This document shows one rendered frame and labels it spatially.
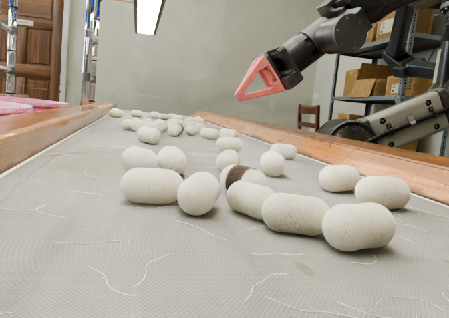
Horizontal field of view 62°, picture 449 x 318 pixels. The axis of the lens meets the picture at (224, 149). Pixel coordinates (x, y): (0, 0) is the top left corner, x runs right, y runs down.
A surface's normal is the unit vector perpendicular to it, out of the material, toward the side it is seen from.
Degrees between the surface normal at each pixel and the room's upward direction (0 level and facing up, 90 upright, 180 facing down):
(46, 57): 90
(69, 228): 0
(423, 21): 90
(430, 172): 45
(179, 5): 90
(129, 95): 90
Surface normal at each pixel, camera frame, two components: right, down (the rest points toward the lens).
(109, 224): 0.10, -0.99
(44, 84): 0.16, 0.13
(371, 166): -0.62, -0.75
